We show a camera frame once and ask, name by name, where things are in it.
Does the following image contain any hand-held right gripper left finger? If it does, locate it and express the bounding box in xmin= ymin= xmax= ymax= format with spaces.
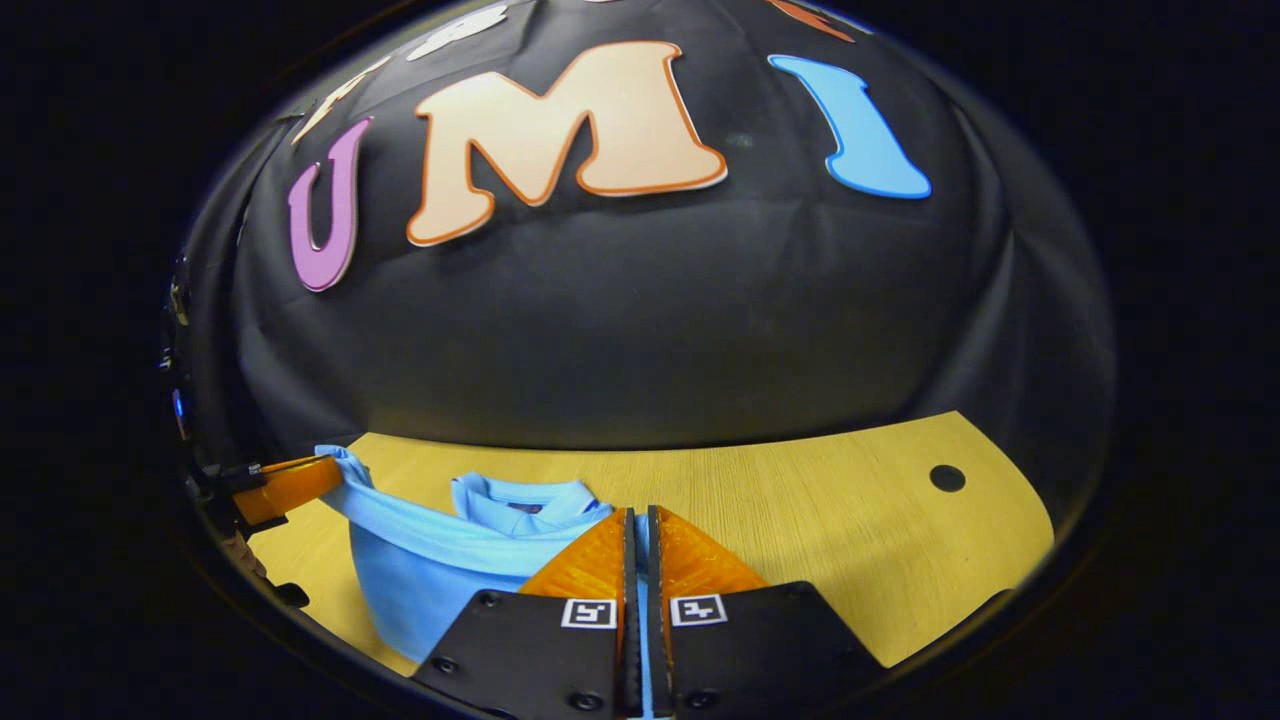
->
xmin=410 ymin=507 xmax=642 ymax=720

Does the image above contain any black backdrop cloth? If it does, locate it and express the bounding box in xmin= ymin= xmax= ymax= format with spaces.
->
xmin=175 ymin=0 xmax=1116 ymax=521

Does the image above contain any light blue T-shirt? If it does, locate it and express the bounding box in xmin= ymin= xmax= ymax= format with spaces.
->
xmin=315 ymin=445 xmax=651 ymax=716

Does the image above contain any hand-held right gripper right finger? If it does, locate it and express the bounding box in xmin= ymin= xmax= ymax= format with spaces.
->
xmin=646 ymin=505 xmax=889 ymax=720

